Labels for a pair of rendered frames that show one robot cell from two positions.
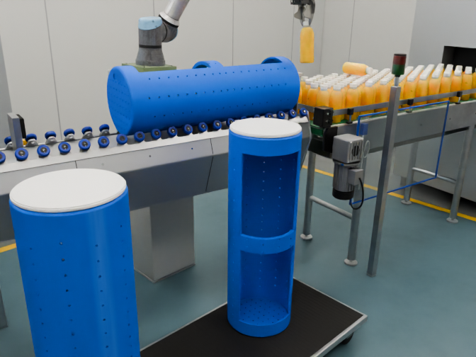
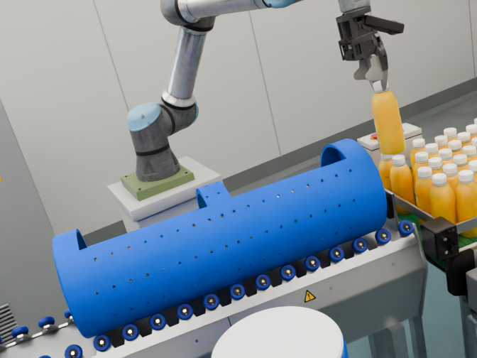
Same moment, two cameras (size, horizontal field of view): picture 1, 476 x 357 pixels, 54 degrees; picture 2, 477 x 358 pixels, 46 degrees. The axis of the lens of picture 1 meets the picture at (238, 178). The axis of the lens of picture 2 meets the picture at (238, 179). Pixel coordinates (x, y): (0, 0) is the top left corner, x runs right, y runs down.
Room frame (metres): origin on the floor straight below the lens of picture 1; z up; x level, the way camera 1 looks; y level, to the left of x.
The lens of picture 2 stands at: (0.89, -0.48, 1.78)
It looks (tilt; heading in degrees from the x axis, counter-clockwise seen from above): 21 degrees down; 23
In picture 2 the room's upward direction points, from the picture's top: 14 degrees counter-clockwise
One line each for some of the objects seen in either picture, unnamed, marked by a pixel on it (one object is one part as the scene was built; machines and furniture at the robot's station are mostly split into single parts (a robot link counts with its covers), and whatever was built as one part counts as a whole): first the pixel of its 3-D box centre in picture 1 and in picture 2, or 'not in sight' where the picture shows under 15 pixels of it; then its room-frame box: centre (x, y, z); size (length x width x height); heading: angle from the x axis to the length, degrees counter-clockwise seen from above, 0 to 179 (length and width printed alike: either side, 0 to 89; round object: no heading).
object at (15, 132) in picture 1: (18, 135); not in sight; (1.68, 0.82, 1.00); 0.10 x 0.04 x 0.15; 35
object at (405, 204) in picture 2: (301, 106); (408, 207); (2.49, -0.34, 0.96); 0.40 x 0.01 x 0.03; 35
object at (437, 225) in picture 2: (322, 117); (439, 239); (2.30, -0.42, 0.95); 0.10 x 0.07 x 0.10; 35
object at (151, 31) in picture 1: (150, 30); (147, 126); (2.46, 0.45, 1.35); 0.13 x 0.12 x 0.14; 161
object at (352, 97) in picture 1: (351, 103); not in sight; (2.49, -0.61, 0.99); 0.07 x 0.07 x 0.19
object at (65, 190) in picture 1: (69, 188); not in sight; (1.09, 0.43, 1.03); 0.28 x 0.28 x 0.01
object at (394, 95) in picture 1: (382, 188); not in sight; (2.37, -0.79, 0.55); 0.04 x 0.04 x 1.10; 35
